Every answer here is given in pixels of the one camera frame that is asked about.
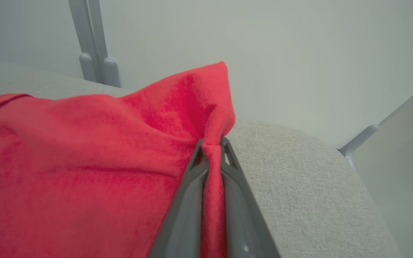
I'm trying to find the grey partition post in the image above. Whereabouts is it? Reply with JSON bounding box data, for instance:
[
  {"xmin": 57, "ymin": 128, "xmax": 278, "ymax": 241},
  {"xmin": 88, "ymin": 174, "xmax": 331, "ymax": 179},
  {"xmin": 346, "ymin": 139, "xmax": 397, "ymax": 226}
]
[{"xmin": 68, "ymin": 0, "xmax": 122, "ymax": 88}]

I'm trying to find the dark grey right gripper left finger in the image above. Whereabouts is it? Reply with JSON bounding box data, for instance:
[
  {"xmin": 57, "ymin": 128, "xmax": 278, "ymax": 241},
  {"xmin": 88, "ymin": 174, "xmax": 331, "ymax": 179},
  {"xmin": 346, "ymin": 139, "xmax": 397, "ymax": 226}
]
[{"xmin": 147, "ymin": 139, "xmax": 209, "ymax": 258}]

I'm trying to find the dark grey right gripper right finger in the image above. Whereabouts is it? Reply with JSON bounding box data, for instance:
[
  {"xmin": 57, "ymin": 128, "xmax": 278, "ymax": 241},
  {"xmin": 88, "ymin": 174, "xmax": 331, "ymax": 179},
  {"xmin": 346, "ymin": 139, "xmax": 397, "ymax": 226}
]
[{"xmin": 221, "ymin": 137, "xmax": 282, "ymax": 258}]

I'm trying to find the grey partition foot with rail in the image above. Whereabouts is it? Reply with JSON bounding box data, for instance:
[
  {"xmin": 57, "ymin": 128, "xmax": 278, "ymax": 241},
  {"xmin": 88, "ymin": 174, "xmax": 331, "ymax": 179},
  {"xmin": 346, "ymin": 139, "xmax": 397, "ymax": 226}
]
[{"xmin": 337, "ymin": 76, "xmax": 413, "ymax": 169}]

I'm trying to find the red jersey with white sleeves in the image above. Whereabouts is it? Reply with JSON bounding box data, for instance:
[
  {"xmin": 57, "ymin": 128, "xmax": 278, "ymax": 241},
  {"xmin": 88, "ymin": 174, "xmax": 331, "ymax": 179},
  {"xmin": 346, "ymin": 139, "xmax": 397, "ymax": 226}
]
[{"xmin": 0, "ymin": 61, "xmax": 236, "ymax": 258}]

